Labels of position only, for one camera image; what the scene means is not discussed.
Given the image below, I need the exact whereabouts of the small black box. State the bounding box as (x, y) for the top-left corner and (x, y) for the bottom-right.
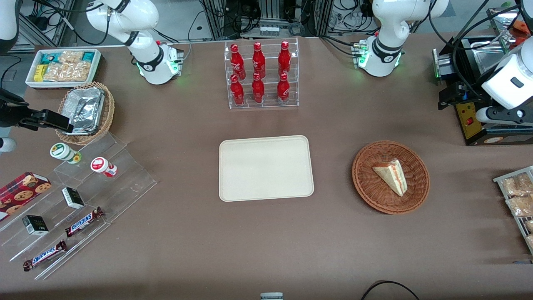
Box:
(62, 187), (85, 209)
(22, 215), (49, 236)

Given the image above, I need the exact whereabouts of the aluminium foil container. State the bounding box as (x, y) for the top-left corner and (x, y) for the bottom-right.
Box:
(62, 87), (105, 135)

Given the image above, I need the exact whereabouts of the snickers bar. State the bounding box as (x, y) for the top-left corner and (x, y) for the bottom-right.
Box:
(23, 240), (67, 272)
(65, 207), (105, 238)

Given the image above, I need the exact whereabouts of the light wicker basket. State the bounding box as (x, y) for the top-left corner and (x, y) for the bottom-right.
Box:
(55, 81), (115, 145)

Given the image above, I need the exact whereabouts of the black hot food display case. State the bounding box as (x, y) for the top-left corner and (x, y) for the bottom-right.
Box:
(433, 6), (533, 146)

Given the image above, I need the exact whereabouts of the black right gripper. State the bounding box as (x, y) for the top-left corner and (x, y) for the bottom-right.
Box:
(0, 89), (75, 134)

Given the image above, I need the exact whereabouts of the white plastic bin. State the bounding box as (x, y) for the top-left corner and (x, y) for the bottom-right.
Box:
(25, 48), (102, 89)

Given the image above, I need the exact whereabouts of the beige plastic tray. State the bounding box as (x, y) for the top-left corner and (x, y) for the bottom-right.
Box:
(219, 135), (315, 203)

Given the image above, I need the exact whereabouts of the triangular sandwich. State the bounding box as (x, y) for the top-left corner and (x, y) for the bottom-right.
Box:
(372, 159), (408, 197)

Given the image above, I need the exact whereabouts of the red cola bottle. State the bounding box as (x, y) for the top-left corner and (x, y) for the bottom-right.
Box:
(230, 44), (246, 80)
(278, 40), (291, 77)
(230, 74), (245, 105)
(252, 42), (266, 79)
(252, 72), (265, 103)
(277, 73), (291, 103)

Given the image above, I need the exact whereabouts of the clear cracker bag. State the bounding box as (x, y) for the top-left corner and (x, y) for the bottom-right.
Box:
(44, 62), (92, 83)
(58, 50), (84, 64)

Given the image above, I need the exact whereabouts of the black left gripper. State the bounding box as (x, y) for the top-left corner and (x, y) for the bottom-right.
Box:
(438, 81), (478, 112)

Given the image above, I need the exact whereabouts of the black floor cable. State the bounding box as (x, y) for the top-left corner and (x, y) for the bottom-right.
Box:
(360, 280), (421, 300)

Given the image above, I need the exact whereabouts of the brown wicker basket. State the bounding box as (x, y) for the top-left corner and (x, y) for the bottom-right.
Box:
(352, 140), (430, 215)

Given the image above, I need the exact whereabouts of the clear acrylic bottle rack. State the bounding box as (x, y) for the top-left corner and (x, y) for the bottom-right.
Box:
(224, 37), (299, 110)

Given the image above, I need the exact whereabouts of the green lid yogurt cup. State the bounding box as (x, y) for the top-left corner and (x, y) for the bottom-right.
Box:
(50, 142), (82, 164)

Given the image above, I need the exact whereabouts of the red lid yogurt cup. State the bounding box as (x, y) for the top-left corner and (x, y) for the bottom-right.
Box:
(90, 157), (118, 178)

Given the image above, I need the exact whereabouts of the steel food pan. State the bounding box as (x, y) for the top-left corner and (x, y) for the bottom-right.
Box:
(471, 40), (515, 80)

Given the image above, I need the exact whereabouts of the clear acrylic step shelf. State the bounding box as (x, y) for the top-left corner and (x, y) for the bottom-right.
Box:
(0, 132), (158, 280)

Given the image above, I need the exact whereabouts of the red cookie box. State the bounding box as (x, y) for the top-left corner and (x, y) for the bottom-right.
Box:
(0, 171), (52, 222)

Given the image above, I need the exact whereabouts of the tray of packaged crackers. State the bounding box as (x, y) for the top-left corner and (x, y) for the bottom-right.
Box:
(493, 166), (533, 255)

